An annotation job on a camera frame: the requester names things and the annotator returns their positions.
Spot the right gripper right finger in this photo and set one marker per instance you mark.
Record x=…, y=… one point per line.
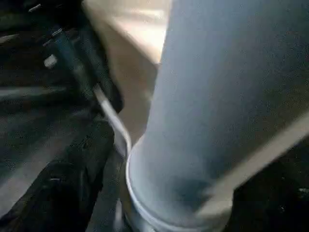
x=275, y=198

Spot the black plastic mat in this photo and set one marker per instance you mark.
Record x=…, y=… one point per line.
x=29, y=125

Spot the white plastic table top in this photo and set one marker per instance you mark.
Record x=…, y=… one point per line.
x=130, y=53

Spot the white plastic table leg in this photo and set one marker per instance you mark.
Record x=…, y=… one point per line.
x=217, y=106

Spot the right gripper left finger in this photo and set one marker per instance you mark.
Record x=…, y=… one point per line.
x=63, y=188

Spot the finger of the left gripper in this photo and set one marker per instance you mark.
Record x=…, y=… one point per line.
x=104, y=67
x=72, y=63

